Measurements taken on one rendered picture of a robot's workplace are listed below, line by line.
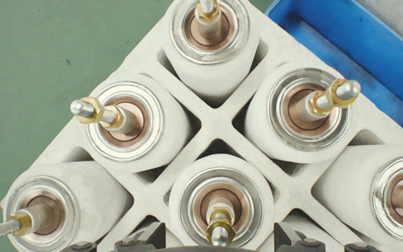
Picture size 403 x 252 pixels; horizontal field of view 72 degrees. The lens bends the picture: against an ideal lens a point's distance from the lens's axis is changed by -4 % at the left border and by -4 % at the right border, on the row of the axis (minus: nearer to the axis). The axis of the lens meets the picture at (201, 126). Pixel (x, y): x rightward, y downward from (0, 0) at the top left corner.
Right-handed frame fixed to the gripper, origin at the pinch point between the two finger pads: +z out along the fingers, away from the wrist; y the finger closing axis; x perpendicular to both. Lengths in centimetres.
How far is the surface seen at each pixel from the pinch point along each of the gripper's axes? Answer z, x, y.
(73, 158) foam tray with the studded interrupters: 19.5, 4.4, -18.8
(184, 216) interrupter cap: 9.8, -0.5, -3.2
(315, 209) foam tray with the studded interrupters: 17.2, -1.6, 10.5
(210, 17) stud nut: 6.3, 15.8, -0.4
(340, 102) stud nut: 2.4, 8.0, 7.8
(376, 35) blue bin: 25.4, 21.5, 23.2
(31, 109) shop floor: 35, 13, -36
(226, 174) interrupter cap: 9.8, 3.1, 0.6
